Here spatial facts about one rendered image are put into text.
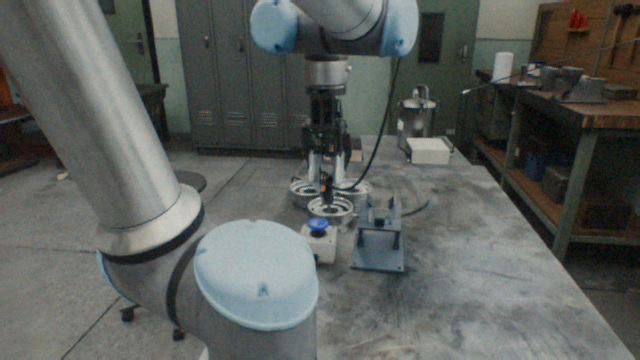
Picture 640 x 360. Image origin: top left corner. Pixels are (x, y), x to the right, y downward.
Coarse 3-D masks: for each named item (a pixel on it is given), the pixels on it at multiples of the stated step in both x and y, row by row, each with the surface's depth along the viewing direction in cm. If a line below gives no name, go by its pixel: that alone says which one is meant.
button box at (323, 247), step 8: (304, 232) 77; (312, 232) 77; (328, 232) 77; (336, 232) 78; (312, 240) 75; (320, 240) 75; (328, 240) 75; (336, 240) 79; (312, 248) 74; (320, 248) 74; (328, 248) 74; (320, 256) 75; (328, 256) 75
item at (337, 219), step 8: (320, 200) 94; (336, 200) 95; (344, 200) 93; (312, 208) 92; (320, 208) 91; (336, 208) 92; (352, 208) 89; (312, 216) 87; (320, 216) 86; (328, 216) 85; (336, 216) 85; (344, 216) 86; (352, 216) 90; (328, 224) 86; (336, 224) 86; (344, 224) 88
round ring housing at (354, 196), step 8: (344, 184) 105; (352, 184) 105; (360, 184) 105; (368, 184) 103; (344, 192) 100; (352, 192) 104; (360, 192) 101; (368, 192) 98; (352, 200) 97; (360, 200) 97
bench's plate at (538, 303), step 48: (288, 192) 107; (384, 192) 107; (432, 192) 107; (480, 192) 107; (432, 240) 83; (480, 240) 83; (528, 240) 83; (336, 288) 68; (384, 288) 68; (432, 288) 68; (480, 288) 68; (528, 288) 68; (576, 288) 68; (336, 336) 58; (384, 336) 58; (432, 336) 58; (480, 336) 58; (528, 336) 58; (576, 336) 58
